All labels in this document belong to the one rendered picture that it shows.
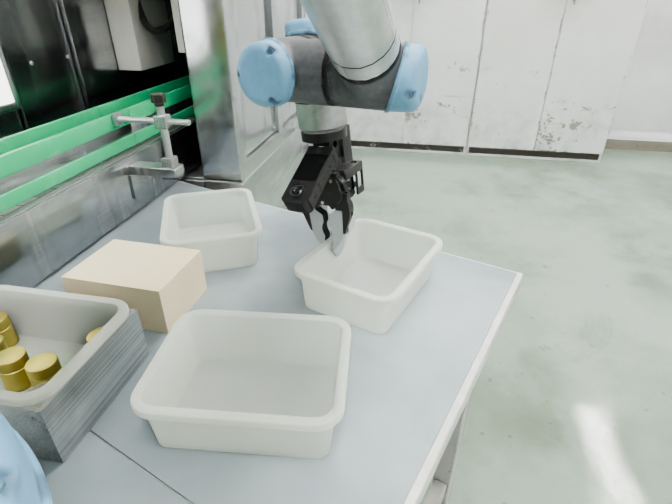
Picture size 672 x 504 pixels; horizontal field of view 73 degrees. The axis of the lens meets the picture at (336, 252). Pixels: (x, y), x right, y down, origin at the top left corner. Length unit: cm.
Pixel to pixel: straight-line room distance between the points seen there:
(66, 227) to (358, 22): 68
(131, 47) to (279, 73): 89
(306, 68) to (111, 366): 42
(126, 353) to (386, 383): 33
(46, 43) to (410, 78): 93
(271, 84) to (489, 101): 340
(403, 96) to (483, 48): 332
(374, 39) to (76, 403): 49
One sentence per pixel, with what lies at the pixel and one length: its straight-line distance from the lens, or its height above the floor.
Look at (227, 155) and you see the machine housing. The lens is 122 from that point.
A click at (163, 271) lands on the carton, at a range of 73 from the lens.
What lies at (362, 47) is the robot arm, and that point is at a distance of 47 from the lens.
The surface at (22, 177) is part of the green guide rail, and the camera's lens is 92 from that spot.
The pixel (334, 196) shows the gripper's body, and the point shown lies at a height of 91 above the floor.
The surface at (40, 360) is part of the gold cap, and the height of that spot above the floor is 81.
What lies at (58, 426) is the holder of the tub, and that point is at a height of 79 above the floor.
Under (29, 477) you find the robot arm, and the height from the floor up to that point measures 104.
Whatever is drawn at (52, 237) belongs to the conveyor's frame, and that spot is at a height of 81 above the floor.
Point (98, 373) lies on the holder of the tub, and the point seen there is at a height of 80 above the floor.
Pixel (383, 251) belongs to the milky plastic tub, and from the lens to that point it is 84.
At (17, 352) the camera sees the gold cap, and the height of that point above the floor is 81.
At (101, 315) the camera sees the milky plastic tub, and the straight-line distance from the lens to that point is 67.
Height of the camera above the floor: 119
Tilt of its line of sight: 30 degrees down
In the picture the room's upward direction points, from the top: straight up
